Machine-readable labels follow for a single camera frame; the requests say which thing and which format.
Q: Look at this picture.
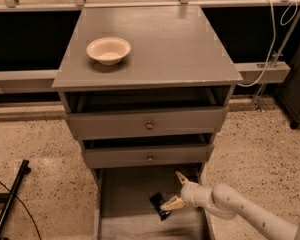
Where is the grey wooden drawer cabinet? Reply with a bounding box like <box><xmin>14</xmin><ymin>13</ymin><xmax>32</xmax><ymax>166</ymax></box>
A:
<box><xmin>55</xmin><ymin>10</ymin><xmax>236</xmax><ymax>178</ymax></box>

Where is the grey top drawer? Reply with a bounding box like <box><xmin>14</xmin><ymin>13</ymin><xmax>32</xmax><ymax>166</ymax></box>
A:
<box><xmin>68</xmin><ymin>107</ymin><xmax>227</xmax><ymax>140</ymax></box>

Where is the brass top drawer knob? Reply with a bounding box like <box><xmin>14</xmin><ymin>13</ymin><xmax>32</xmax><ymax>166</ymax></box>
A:
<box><xmin>146</xmin><ymin>121</ymin><xmax>154</xmax><ymax>130</ymax></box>

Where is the diagonal metal strut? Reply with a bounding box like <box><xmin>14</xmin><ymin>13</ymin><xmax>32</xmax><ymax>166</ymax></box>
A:
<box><xmin>248</xmin><ymin>0</ymin><xmax>300</xmax><ymax>111</ymax></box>

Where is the beige paper bowl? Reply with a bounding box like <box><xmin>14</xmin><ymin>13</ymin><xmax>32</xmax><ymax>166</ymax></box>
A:
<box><xmin>86</xmin><ymin>37</ymin><xmax>131</xmax><ymax>65</ymax></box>

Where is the black metal stand leg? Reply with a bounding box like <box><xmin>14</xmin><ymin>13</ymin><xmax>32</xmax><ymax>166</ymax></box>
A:
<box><xmin>0</xmin><ymin>160</ymin><xmax>31</xmax><ymax>240</ymax></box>

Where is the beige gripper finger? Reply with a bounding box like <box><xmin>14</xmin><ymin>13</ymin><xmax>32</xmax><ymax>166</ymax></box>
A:
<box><xmin>176</xmin><ymin>171</ymin><xmax>189</xmax><ymax>185</ymax></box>
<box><xmin>160</xmin><ymin>196</ymin><xmax>185</xmax><ymax>211</ymax></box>

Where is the grey middle drawer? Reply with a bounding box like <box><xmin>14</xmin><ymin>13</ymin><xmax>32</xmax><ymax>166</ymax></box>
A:
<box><xmin>83</xmin><ymin>144</ymin><xmax>214</xmax><ymax>168</ymax></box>

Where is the dark cabinet at right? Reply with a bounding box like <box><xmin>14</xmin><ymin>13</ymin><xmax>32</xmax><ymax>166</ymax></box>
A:
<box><xmin>276</xmin><ymin>45</ymin><xmax>300</xmax><ymax>129</ymax></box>

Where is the grey metal frame rail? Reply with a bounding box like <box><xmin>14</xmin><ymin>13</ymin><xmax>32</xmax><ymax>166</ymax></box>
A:
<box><xmin>0</xmin><ymin>0</ymin><xmax>300</xmax><ymax>93</ymax></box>

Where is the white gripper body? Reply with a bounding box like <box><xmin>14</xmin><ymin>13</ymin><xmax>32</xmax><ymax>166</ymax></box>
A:
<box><xmin>181</xmin><ymin>182</ymin><xmax>213</xmax><ymax>208</ymax></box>

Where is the thin black cable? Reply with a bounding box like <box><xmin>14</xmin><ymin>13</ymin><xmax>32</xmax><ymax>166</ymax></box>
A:
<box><xmin>0</xmin><ymin>172</ymin><xmax>42</xmax><ymax>240</ymax></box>

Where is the white cable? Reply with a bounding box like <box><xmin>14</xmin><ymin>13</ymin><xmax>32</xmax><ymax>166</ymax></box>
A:
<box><xmin>236</xmin><ymin>0</ymin><xmax>278</xmax><ymax>88</ymax></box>

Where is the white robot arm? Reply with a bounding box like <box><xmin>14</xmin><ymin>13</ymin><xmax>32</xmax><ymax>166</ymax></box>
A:
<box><xmin>160</xmin><ymin>172</ymin><xmax>300</xmax><ymax>240</ymax></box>

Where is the grey open bottom drawer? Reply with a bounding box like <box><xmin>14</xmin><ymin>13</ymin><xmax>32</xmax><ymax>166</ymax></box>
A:
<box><xmin>93</xmin><ymin>164</ymin><xmax>212</xmax><ymax>240</ymax></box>

